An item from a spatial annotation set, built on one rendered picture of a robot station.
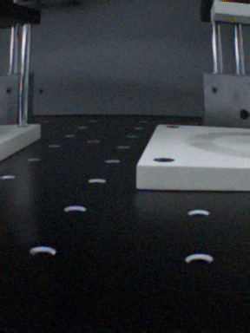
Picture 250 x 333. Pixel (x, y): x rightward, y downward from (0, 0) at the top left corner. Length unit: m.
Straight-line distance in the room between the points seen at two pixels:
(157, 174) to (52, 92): 0.36
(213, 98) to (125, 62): 0.16
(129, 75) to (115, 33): 0.05
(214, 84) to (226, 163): 0.19
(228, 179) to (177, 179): 0.02
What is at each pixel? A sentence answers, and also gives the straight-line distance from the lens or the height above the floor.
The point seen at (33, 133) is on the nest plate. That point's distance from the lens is 0.38.
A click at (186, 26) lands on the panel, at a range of 0.55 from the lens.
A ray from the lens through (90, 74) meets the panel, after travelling 0.56.
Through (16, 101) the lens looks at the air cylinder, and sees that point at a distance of 0.45.
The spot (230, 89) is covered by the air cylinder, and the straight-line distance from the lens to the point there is 0.42.
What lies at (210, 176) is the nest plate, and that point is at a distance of 0.23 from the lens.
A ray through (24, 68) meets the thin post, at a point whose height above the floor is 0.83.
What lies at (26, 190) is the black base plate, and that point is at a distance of 0.24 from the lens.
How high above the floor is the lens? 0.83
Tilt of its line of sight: 12 degrees down
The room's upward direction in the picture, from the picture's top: straight up
